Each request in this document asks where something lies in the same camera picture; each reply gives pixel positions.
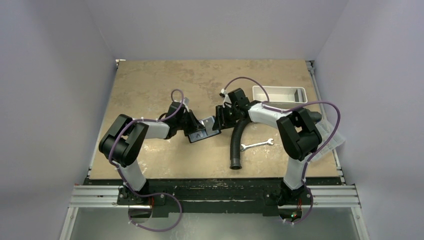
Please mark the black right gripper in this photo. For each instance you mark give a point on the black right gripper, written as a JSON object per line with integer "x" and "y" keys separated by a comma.
{"x": 224, "y": 113}

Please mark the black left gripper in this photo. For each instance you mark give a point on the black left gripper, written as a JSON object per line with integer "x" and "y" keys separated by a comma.
{"x": 195, "y": 125}

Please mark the black leather card holder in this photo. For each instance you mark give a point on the black leather card holder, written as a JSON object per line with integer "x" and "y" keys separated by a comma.
{"x": 201, "y": 135}

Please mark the grey credit card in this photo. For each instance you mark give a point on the grey credit card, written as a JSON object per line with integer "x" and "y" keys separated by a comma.
{"x": 300, "y": 96}

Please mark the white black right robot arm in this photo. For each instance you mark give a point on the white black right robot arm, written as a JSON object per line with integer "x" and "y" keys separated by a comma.
{"x": 296, "y": 127}

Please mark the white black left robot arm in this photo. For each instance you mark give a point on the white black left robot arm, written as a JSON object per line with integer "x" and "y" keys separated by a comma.
{"x": 122, "y": 142}

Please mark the silver open-end wrench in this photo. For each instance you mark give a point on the silver open-end wrench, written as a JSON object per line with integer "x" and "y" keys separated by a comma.
{"x": 269, "y": 142}

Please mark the white plastic tray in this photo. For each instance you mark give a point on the white plastic tray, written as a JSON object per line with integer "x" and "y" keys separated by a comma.
{"x": 275, "y": 94}

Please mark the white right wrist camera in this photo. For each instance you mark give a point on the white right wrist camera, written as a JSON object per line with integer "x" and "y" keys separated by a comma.
{"x": 225, "y": 97}

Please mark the black aluminium base frame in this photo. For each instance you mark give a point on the black aluminium base frame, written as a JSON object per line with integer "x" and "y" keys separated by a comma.
{"x": 216, "y": 196}

